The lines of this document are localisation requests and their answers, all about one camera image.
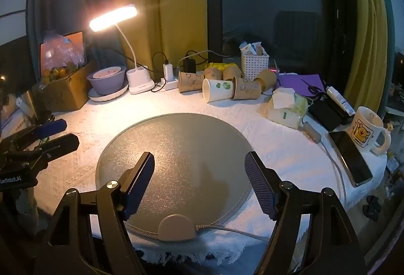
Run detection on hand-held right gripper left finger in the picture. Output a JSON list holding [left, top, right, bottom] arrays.
[[33, 151, 155, 275]]

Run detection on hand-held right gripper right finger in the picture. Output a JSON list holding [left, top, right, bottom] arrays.
[[244, 151, 368, 275]]

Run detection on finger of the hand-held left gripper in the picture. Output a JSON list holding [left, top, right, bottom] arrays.
[[3, 133, 79, 168], [5, 119, 67, 149]]

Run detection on brown paper cup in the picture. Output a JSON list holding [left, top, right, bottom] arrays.
[[254, 69, 278, 92], [178, 71, 205, 93], [233, 76, 262, 101], [223, 65, 243, 81], [204, 67, 225, 80]]

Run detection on white paper cup green print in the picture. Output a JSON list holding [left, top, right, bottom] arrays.
[[202, 78, 236, 103]]

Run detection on cardboard box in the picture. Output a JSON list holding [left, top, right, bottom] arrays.
[[32, 31, 95, 112]]

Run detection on white tablecloth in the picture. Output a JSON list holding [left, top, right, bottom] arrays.
[[32, 86, 389, 264]]

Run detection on beige mat controller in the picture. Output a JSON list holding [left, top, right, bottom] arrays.
[[158, 214, 197, 242]]

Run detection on pile of small oranges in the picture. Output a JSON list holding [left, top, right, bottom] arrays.
[[42, 64, 80, 84]]

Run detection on round grey mat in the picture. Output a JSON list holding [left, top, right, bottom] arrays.
[[95, 113, 256, 242]]

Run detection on purple rimmed plate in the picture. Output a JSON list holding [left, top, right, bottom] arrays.
[[88, 79, 129, 103]]

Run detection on purple bowl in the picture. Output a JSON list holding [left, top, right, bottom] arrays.
[[87, 66, 127, 96]]

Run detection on tissue pack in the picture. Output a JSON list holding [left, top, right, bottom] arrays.
[[259, 95, 309, 130]]

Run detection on clear plastic bag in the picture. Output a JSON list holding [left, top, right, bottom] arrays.
[[41, 31, 87, 71]]

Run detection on white tissue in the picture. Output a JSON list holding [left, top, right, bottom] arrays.
[[271, 87, 296, 110]]

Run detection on black smartphone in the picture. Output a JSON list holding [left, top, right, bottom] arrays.
[[326, 130, 374, 188]]

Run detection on black wallet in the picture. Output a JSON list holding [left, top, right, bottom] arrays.
[[308, 98, 352, 132]]

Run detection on white power strip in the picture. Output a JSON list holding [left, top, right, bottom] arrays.
[[160, 77, 180, 91]]

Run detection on purple folder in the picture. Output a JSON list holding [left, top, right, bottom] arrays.
[[278, 73, 327, 99]]

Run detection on black scissors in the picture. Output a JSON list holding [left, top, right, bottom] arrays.
[[300, 78, 327, 98]]

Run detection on black earphones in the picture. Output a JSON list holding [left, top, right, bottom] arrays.
[[362, 196, 380, 221]]

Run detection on white tube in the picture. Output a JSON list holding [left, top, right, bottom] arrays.
[[326, 86, 356, 116]]

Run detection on white plastic basket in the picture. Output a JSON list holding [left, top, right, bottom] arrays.
[[241, 49, 270, 80]]

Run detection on cream mug bear print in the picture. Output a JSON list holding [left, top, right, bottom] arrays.
[[350, 106, 392, 156]]

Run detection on white desk lamp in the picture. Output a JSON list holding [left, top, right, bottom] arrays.
[[89, 4, 156, 95]]

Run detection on yellow packet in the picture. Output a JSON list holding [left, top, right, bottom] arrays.
[[207, 62, 235, 71]]

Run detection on black charger plug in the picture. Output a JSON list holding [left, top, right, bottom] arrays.
[[184, 56, 197, 74]]

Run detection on bunch of sachets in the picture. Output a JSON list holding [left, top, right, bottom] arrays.
[[239, 42, 266, 57]]

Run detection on grey mat cable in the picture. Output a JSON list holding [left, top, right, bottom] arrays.
[[195, 222, 269, 243]]

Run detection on grey adapter with cable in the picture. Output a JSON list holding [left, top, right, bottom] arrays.
[[302, 121, 348, 209]]

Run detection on white cable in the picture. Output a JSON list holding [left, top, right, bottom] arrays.
[[176, 50, 232, 68]]

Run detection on black window frame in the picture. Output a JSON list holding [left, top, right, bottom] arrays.
[[206, 0, 224, 65]]

